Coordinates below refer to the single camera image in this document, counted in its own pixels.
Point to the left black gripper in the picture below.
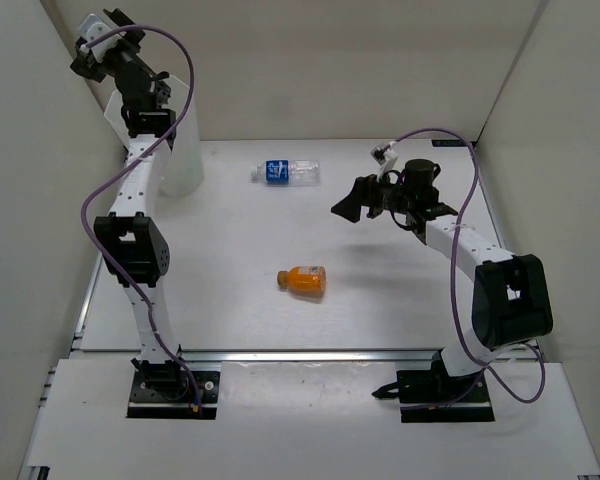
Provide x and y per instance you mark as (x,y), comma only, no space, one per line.
(93,70)

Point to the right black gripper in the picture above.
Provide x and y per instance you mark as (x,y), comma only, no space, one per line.
(362,196)

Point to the orange juice bottle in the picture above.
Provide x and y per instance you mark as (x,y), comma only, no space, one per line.
(303,282)

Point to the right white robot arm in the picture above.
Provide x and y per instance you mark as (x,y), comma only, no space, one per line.
(510,301)

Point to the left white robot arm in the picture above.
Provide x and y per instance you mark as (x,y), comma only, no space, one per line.
(134,249)

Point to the tall white plastic bin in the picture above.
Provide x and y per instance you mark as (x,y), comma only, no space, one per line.
(184,171)

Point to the clear bottle blue label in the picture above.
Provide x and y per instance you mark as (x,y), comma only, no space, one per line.
(284,172)

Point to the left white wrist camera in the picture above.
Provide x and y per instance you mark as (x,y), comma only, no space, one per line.
(95,37)

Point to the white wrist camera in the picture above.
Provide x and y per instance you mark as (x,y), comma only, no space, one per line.
(385,157)
(95,37)

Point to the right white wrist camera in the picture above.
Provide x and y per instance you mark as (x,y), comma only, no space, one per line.
(385,157)

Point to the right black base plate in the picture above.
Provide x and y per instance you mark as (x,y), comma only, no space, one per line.
(424,400)

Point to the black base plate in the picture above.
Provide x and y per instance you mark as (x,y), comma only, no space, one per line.
(163,392)
(424,400)

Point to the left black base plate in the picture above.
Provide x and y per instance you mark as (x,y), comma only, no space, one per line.
(163,392)

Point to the aluminium table edge rail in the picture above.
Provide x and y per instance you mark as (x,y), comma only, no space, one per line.
(391,355)

